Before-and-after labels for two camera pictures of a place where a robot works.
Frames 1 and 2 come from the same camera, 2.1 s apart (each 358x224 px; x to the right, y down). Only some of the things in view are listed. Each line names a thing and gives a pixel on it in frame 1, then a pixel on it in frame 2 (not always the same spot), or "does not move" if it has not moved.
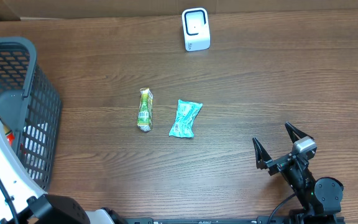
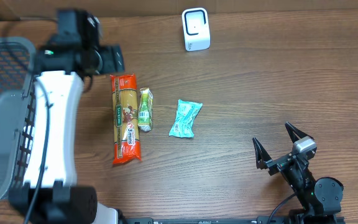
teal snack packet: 186,112 does not move
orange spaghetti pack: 10,135 to 126,122
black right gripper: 264,159 does not move
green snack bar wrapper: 145,119 does not move
